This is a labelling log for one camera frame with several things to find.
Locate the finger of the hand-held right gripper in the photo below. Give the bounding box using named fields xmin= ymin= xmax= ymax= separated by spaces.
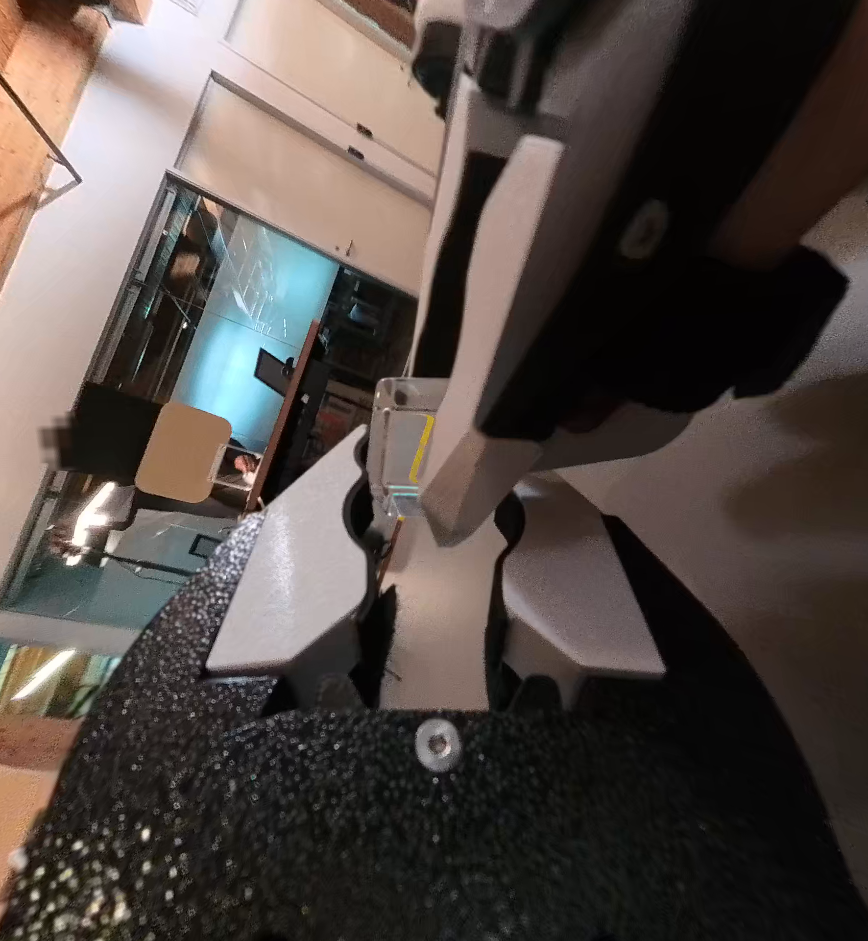
xmin=421 ymin=96 xmax=670 ymax=551
xmin=408 ymin=74 xmax=523 ymax=383

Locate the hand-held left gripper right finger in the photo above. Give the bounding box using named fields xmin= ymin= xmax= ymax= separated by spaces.
xmin=494 ymin=478 xmax=668 ymax=705

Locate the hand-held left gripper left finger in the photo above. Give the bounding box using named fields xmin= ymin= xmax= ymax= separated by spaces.
xmin=205 ymin=425 xmax=378 ymax=705

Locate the clear acrylic block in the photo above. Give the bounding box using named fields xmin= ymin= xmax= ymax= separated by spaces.
xmin=366 ymin=376 xmax=438 ymax=519

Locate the brown wooden desk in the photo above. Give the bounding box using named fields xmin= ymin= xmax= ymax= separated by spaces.
xmin=245 ymin=320 xmax=328 ymax=516

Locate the small black monitor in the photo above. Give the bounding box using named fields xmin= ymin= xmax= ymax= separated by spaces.
xmin=255 ymin=346 xmax=297 ymax=396

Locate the black hanging rod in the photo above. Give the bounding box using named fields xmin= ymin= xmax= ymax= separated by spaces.
xmin=0 ymin=29 xmax=84 ymax=194

